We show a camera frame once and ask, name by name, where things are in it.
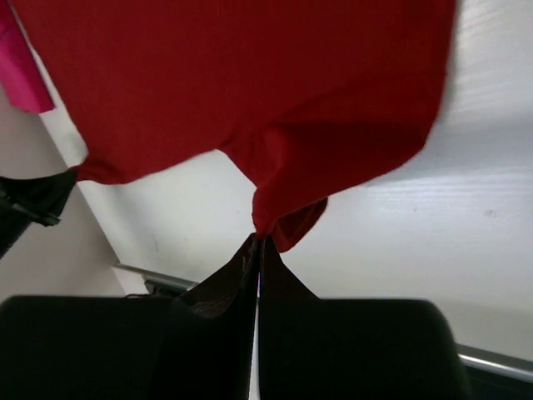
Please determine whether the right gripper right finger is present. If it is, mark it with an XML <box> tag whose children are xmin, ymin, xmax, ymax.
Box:
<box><xmin>258</xmin><ymin>239</ymin><xmax>472</xmax><ymax>399</ymax></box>

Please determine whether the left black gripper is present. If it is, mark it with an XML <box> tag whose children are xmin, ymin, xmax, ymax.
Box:
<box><xmin>1</xmin><ymin>170</ymin><xmax>77</xmax><ymax>258</ymax></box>

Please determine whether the magenta t shirt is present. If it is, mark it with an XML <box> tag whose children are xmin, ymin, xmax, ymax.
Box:
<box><xmin>1</xmin><ymin>1</ymin><xmax>54</xmax><ymax>113</ymax></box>

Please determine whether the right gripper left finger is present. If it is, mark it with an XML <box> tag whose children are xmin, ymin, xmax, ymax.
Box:
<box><xmin>1</xmin><ymin>237</ymin><xmax>258</xmax><ymax>399</ymax></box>

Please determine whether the dark red t shirt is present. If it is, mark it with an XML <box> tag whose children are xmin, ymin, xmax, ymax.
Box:
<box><xmin>13</xmin><ymin>0</ymin><xmax>456</xmax><ymax>252</ymax></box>

